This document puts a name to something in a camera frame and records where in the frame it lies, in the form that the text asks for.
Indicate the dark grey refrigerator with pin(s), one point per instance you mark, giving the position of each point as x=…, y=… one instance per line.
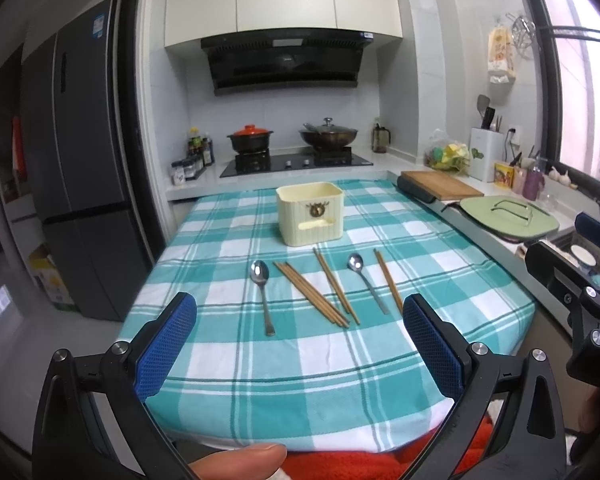
x=74, y=159

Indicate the wooden cutting board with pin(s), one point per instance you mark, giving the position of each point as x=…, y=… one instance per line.
x=441, y=185

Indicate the plastic bag of sponges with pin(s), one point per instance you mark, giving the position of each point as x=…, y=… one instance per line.
x=445, y=154

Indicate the yellow box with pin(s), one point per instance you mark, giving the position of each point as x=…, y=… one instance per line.
x=503, y=174

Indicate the cream utensil holder box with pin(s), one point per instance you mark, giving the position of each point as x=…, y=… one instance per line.
x=310, y=213

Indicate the wooden chopstick four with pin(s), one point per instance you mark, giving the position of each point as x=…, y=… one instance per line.
x=339, y=284

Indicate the dark rolled mat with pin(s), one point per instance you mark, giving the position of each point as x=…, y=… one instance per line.
x=409, y=187

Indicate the glass pitcher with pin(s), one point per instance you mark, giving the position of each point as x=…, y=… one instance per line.
x=381, y=139

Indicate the white knife block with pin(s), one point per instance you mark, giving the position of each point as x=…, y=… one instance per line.
x=486, y=147

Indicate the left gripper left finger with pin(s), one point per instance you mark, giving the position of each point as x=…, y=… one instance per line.
x=71, y=442

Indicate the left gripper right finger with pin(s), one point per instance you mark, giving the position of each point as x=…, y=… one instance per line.
x=528, y=439

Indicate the black range hood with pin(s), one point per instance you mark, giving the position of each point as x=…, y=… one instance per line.
x=285, y=58

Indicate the person's left hand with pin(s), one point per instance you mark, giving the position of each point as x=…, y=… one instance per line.
x=255, y=462

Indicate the white bowl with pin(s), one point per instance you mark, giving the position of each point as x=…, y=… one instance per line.
x=585, y=259

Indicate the cardboard box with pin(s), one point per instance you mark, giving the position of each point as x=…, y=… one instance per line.
x=47, y=275

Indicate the wooden chopstick five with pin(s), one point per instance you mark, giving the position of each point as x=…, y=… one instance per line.
x=391, y=284

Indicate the wooden chopstick two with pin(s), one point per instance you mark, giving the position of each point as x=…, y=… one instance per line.
x=323, y=300

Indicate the red cloth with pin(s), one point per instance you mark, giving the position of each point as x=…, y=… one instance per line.
x=354, y=465

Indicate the hanging noodle bag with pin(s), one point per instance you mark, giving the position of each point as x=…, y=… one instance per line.
x=500, y=62

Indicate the hanging metal whisk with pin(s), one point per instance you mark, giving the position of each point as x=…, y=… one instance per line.
x=523, y=32

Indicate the purple cup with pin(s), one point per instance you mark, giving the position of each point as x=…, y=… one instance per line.
x=533, y=183

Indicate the spice jar rack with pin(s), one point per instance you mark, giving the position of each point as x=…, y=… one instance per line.
x=187, y=169

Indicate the black gas stove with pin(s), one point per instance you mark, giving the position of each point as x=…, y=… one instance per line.
x=313, y=158

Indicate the black pot orange lid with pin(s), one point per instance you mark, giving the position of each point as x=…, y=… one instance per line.
x=251, y=139

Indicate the sauce bottles group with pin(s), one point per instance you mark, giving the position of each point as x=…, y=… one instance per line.
x=200, y=145

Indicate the teal plaid tablecloth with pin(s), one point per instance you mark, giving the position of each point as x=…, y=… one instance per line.
x=305, y=346

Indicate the black wok glass lid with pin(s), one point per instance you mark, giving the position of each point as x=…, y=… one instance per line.
x=327, y=135

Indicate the wooden chopstick one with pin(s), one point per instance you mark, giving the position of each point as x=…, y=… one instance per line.
x=316, y=303

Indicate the steel spoon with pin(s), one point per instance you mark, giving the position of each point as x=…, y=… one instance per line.
x=259, y=275
x=356, y=264

